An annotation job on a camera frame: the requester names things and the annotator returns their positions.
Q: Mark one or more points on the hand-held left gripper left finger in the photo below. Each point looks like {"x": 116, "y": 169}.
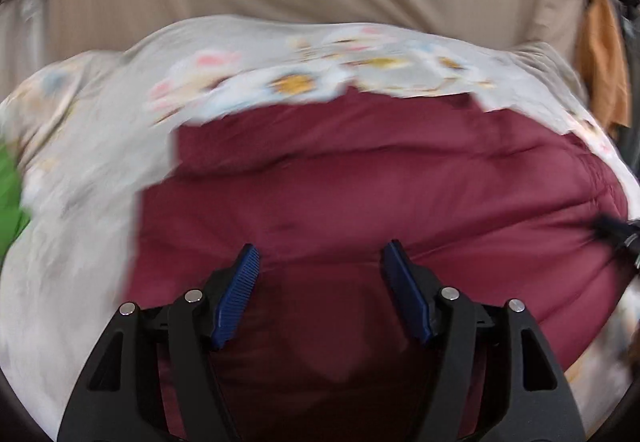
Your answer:
{"x": 235, "y": 297}

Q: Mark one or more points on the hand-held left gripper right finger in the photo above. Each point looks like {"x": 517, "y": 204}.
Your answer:
{"x": 407, "y": 297}

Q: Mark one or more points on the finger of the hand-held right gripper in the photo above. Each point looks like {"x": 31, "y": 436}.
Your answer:
{"x": 617, "y": 234}

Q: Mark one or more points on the maroon puffer jacket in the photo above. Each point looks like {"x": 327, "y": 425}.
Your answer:
{"x": 350, "y": 202}

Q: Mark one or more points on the orange cloth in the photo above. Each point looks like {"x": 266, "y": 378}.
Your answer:
{"x": 605, "y": 62}

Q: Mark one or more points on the grey printed blanket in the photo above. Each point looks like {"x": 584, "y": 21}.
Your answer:
{"x": 100, "y": 147}

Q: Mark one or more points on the green cloth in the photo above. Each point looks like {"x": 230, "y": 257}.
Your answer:
{"x": 10, "y": 207}

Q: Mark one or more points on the white satin curtain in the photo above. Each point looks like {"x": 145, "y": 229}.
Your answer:
{"x": 25, "y": 22}

